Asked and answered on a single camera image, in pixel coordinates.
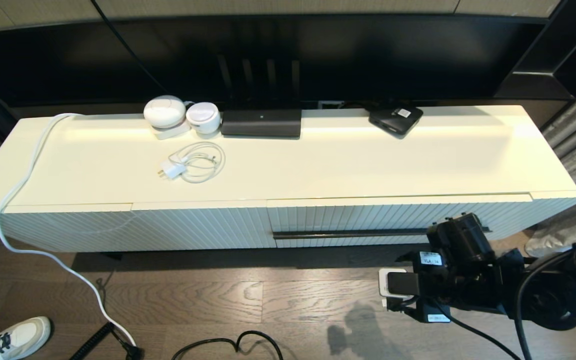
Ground white fluted drawer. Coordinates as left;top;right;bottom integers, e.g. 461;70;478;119
266;193;535;249

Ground white tv cabinet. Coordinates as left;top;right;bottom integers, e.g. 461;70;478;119
0;104;576;252

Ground thin black floor cable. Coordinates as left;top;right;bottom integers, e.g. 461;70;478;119
170;330;285;360

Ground white charger with coiled cable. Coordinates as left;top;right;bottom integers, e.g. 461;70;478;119
157;140;226;184

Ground black shelf unit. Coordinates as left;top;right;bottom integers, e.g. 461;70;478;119
493;0;576;101

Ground black television screen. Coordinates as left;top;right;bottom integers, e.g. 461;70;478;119
0;14;554;108

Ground black set-top box with label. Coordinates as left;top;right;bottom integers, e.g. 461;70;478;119
368;103;425;138

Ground large white dome device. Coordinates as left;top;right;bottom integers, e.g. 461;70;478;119
142;94;191;141

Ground labelled black wrist camera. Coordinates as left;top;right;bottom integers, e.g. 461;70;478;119
410;251;444;267

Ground black coiled cable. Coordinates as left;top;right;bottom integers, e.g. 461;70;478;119
70;321;144;360

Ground black router with antennas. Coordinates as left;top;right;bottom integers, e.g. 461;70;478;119
216;52;303;138

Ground long black metal rod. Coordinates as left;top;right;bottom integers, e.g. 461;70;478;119
272;226;492;240

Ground small white round device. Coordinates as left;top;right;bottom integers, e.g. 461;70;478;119
186;101;221;135

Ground white sneaker black laces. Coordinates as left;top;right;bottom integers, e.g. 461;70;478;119
0;316;52;360

